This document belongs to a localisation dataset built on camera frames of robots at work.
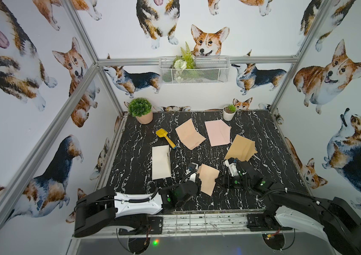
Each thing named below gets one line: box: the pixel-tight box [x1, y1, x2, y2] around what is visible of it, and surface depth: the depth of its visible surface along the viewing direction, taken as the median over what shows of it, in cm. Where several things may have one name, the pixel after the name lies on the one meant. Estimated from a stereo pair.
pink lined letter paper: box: [175, 117, 207, 151], surface depth 106 cm
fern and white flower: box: [173, 41, 198, 82], surface depth 86 cm
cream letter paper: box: [197, 163, 220, 197], surface depth 86 cm
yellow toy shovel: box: [155, 128, 177, 150], surface depth 108 cm
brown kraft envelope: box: [224, 134, 258, 163], surface depth 103 cm
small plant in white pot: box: [222, 104, 237, 122], surface depth 115 cm
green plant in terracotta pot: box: [128, 97, 154, 125], surface depth 105 cm
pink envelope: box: [204, 119, 232, 147], surface depth 112 cm
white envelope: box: [151, 144, 172, 181], surface depth 97 cm
